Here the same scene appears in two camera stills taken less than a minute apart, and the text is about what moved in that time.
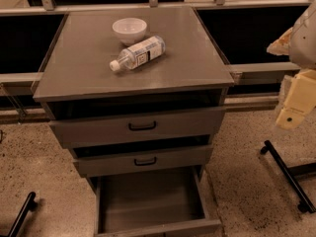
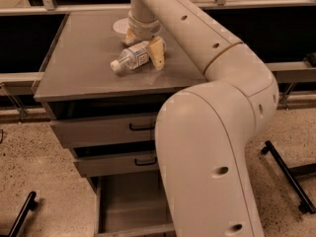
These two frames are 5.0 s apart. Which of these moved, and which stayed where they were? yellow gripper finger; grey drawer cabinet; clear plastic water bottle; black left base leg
Moved: yellow gripper finger
Stayed: black left base leg; clear plastic water bottle; grey drawer cabinet
